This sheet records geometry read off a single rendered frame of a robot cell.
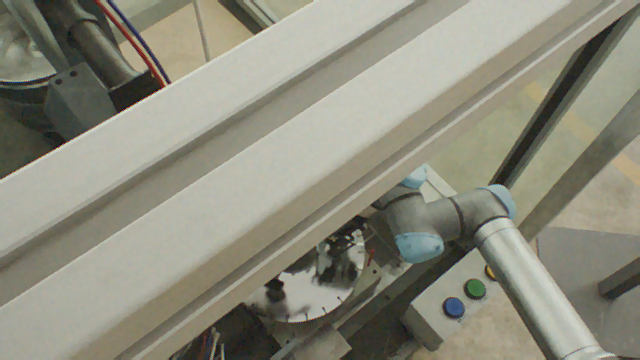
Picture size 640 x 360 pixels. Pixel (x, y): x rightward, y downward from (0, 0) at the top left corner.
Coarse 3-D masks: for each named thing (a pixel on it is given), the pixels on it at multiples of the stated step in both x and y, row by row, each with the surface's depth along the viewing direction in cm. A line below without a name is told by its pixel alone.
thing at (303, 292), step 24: (360, 240) 130; (312, 264) 127; (336, 264) 127; (360, 264) 128; (264, 288) 124; (288, 288) 125; (312, 288) 125; (336, 288) 125; (264, 312) 122; (288, 312) 122; (312, 312) 122
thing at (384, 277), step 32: (384, 256) 149; (384, 288) 145; (224, 320) 128; (256, 320) 141; (320, 320) 131; (352, 320) 141; (224, 352) 131; (256, 352) 137; (288, 352) 114; (320, 352) 131
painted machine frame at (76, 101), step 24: (24, 0) 88; (24, 24) 107; (48, 24) 83; (48, 48) 104; (72, 48) 88; (72, 72) 79; (48, 96) 79; (72, 96) 77; (96, 96) 77; (72, 120) 77; (96, 120) 75
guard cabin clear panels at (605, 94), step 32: (128, 0) 187; (160, 0) 196; (256, 0) 182; (288, 0) 164; (608, 64) 90; (544, 96) 105; (608, 96) 94; (480, 128) 126; (512, 128) 117; (576, 128) 103; (448, 160) 144; (480, 160) 133; (544, 160) 115; (512, 192) 130; (544, 192) 121
